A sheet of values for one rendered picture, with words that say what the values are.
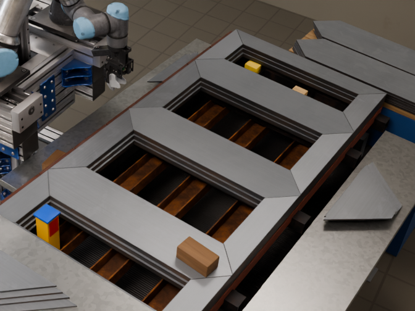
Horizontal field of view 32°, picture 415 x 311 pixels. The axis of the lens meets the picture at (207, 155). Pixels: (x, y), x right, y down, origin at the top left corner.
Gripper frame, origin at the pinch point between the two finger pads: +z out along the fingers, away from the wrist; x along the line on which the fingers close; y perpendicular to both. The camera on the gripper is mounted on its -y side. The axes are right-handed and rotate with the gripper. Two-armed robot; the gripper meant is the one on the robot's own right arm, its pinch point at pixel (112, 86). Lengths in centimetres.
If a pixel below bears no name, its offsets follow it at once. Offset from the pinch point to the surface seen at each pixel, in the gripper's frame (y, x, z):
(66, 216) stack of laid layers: 26, -55, 9
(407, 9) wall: 38, 263, 63
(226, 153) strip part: 52, 1, 6
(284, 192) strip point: 78, -3, 6
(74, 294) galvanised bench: 60, -90, -13
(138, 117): 15.1, -2.7, 5.6
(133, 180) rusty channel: 23.0, -15.1, 24.3
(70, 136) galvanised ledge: -12.1, -10.3, 24.4
